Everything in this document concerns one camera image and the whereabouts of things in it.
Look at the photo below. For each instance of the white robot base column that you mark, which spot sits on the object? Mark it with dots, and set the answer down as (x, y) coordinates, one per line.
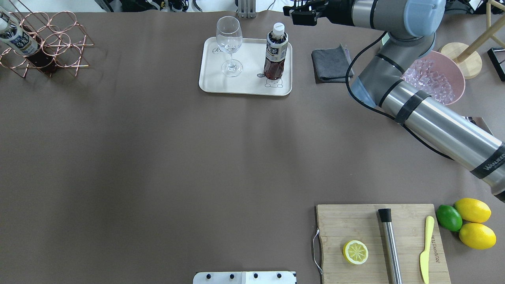
(246, 277)

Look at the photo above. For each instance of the tea bottle front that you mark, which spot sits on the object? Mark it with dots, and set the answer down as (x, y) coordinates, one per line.
(24, 44)

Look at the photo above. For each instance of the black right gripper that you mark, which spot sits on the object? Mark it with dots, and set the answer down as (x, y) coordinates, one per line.
(340, 11)

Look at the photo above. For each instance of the grey folded cloth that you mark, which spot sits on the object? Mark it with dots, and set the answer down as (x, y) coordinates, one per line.
(331, 65)

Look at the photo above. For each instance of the metal ice scoop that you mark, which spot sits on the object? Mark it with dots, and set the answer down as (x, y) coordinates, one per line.
(480, 122)

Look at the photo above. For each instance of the yellow lemon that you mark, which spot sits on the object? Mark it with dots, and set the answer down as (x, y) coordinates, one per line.
(473, 210)
(477, 236)

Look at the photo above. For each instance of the green lime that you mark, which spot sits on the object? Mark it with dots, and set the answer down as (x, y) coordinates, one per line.
(448, 217)

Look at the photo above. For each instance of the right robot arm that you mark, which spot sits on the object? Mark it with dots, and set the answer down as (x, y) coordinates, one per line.
(411, 26)

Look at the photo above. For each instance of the copper wire bottle basket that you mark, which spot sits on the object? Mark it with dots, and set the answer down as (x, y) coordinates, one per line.
(61, 35)

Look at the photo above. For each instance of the clear wine glass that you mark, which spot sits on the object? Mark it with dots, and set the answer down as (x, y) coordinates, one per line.
(229, 40)

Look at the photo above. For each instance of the half lemon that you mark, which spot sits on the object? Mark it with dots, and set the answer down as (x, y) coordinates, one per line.
(355, 252)

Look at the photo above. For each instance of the cream rabbit tray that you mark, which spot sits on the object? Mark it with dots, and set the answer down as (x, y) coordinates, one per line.
(252, 80)

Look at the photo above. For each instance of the aluminium frame post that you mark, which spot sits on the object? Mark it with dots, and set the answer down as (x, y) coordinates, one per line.
(246, 8)

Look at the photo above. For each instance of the tea bottle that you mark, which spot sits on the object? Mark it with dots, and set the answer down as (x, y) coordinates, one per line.
(276, 48)
(24, 44)

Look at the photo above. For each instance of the metal muddler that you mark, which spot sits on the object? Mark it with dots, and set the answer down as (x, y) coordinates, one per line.
(393, 260)

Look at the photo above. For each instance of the yellow plastic knife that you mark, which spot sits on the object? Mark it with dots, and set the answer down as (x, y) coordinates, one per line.
(425, 254)

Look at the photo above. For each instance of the pink bowl with ice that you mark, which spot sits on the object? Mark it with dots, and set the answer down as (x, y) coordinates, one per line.
(437, 75)

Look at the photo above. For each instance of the wooden glass tree stand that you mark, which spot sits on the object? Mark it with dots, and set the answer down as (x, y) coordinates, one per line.
(465, 56)

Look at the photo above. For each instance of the wooden cutting board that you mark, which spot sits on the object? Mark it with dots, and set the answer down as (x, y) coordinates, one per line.
(340, 223)

